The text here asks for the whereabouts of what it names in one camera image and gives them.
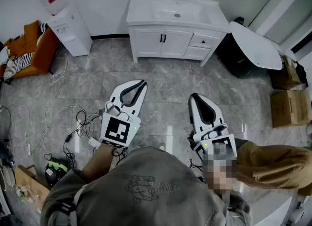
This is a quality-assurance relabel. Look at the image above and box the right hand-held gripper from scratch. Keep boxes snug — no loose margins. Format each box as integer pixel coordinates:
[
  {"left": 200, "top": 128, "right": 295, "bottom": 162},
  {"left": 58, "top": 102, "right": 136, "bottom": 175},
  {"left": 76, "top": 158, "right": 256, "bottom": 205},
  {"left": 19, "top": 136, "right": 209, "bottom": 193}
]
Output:
[{"left": 187, "top": 93, "right": 239, "bottom": 166}]

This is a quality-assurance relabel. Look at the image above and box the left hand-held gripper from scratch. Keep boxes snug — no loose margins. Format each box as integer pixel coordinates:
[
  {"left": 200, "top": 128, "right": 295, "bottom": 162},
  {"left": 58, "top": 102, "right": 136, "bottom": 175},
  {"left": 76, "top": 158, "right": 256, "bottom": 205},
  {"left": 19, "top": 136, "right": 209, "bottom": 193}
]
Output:
[{"left": 98, "top": 79, "right": 149, "bottom": 149}]

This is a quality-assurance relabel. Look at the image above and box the white cabinet door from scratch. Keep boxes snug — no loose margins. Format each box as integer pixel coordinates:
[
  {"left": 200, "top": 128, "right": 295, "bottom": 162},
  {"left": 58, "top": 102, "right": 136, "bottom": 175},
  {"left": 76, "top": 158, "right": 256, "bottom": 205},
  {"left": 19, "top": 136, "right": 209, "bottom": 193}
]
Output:
[
  {"left": 134, "top": 29, "right": 164, "bottom": 57},
  {"left": 162, "top": 30, "right": 195, "bottom": 59}
]

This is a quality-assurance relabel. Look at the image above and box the person's left forearm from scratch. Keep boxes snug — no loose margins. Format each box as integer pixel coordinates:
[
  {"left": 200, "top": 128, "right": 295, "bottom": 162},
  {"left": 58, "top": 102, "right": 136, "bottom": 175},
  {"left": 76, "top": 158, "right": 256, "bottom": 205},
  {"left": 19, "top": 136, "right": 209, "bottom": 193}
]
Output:
[{"left": 81, "top": 144, "right": 118, "bottom": 187}]

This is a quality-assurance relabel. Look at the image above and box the white vanity cabinet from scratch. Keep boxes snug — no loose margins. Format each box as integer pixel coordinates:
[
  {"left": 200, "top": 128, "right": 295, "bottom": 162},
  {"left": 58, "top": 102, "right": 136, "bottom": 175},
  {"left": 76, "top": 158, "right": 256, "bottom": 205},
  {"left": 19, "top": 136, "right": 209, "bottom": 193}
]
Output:
[{"left": 128, "top": 24, "right": 227, "bottom": 67}]

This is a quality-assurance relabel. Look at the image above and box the black bin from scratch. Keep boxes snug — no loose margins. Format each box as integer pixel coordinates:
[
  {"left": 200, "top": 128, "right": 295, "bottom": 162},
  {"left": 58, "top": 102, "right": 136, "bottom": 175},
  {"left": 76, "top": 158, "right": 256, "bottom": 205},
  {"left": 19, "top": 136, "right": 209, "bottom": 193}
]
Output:
[{"left": 215, "top": 33, "right": 256, "bottom": 79}]

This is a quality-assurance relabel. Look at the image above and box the white plain drawer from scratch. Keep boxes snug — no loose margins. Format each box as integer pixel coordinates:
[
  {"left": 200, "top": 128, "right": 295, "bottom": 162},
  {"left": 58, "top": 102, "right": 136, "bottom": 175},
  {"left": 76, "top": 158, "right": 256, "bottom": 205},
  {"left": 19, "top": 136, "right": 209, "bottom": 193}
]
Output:
[{"left": 184, "top": 46, "right": 212, "bottom": 60}]

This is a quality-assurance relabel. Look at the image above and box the white drawer with knob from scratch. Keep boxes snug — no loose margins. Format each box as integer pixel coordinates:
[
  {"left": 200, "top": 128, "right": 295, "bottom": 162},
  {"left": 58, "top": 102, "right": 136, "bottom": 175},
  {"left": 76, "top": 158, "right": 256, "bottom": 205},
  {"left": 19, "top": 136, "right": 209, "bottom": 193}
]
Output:
[{"left": 189, "top": 34, "right": 220, "bottom": 49}]

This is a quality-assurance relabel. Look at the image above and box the large cardboard box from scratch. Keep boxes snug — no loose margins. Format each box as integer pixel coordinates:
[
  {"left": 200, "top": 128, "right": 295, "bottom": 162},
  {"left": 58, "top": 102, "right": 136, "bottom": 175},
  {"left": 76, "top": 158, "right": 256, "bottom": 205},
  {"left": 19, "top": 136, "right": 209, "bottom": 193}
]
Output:
[{"left": 270, "top": 89, "right": 312, "bottom": 128}]

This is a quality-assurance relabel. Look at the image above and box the white water dispenser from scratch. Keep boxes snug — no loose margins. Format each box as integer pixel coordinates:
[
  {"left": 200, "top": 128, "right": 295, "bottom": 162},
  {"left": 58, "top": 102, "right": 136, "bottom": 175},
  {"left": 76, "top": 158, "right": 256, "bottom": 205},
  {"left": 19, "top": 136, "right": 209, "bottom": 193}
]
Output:
[{"left": 47, "top": 5, "right": 93, "bottom": 57}]

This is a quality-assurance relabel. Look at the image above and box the small cardboard box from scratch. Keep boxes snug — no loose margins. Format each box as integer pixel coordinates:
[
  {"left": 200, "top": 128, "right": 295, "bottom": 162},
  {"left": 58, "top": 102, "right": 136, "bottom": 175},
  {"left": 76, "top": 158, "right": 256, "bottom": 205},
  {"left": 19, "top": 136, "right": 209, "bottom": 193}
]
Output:
[{"left": 268, "top": 56, "right": 303, "bottom": 90}]

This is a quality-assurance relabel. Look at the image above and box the person's gray shirt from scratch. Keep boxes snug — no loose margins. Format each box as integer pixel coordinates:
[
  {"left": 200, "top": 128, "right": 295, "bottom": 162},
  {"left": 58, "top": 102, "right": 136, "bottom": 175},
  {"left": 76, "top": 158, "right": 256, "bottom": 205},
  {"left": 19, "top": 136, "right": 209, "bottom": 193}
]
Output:
[{"left": 41, "top": 146, "right": 252, "bottom": 226}]

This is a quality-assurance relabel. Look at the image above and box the orange sofa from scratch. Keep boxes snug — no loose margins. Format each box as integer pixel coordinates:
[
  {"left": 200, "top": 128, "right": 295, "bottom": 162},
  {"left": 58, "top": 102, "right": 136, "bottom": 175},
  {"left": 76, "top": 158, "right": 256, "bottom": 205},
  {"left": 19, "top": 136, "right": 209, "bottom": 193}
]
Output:
[{"left": 0, "top": 20, "right": 61, "bottom": 82}]

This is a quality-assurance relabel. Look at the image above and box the black green device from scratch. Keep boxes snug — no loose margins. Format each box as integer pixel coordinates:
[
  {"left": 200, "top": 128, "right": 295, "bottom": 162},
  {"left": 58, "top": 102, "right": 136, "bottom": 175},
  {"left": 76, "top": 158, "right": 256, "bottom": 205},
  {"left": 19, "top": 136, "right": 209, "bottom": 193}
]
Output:
[{"left": 44, "top": 160, "right": 69, "bottom": 187}]

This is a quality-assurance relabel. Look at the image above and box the white curved bench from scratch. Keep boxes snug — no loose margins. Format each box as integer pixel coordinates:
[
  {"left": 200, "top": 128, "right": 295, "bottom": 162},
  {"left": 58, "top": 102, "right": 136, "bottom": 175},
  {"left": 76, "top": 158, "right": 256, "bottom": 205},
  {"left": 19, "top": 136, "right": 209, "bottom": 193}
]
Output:
[{"left": 251, "top": 193, "right": 293, "bottom": 226}]

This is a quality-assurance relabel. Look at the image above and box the striped cushion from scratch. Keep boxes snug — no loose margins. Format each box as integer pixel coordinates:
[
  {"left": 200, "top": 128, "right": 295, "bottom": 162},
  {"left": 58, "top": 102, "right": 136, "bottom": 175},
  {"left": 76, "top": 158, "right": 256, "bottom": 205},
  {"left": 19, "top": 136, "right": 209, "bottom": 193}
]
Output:
[{"left": 3, "top": 51, "right": 35, "bottom": 79}]

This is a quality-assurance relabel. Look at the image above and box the coiled black cable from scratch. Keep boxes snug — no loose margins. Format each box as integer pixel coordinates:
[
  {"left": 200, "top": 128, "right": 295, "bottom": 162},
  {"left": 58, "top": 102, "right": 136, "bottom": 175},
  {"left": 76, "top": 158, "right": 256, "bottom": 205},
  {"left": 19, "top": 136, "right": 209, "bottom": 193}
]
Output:
[{"left": 75, "top": 109, "right": 104, "bottom": 134}]

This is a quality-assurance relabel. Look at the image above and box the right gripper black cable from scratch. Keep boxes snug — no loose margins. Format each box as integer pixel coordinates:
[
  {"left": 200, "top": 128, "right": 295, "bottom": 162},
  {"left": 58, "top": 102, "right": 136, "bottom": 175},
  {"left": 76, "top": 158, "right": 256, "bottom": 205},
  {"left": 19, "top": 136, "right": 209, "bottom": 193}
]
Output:
[{"left": 187, "top": 158, "right": 205, "bottom": 179}]

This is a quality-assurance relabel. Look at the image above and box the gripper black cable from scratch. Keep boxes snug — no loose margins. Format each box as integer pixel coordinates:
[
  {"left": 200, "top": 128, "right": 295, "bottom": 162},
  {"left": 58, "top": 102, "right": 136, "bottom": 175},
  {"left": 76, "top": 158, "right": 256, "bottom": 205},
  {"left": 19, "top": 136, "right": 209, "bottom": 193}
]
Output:
[
  {"left": 187, "top": 158, "right": 205, "bottom": 179},
  {"left": 111, "top": 146, "right": 129, "bottom": 167}
]

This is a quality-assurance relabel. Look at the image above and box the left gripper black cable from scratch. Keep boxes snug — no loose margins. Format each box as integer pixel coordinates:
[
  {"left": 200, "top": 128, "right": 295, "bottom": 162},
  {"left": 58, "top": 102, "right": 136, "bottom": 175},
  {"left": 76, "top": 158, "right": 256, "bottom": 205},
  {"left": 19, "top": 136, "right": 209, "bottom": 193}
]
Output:
[{"left": 111, "top": 146, "right": 129, "bottom": 167}]

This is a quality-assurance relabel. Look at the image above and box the black adapter cable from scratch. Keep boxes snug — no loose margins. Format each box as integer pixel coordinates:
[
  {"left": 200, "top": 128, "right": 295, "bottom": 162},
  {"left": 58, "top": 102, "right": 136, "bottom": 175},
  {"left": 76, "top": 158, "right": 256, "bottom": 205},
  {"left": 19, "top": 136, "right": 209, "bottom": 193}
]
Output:
[{"left": 62, "top": 133, "right": 79, "bottom": 169}]

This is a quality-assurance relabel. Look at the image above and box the white floor cable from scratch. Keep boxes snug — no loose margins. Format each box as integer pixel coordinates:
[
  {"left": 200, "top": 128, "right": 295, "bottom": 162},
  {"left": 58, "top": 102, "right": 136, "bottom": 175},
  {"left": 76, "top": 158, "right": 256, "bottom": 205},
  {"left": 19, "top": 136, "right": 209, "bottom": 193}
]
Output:
[{"left": 14, "top": 46, "right": 103, "bottom": 147}]

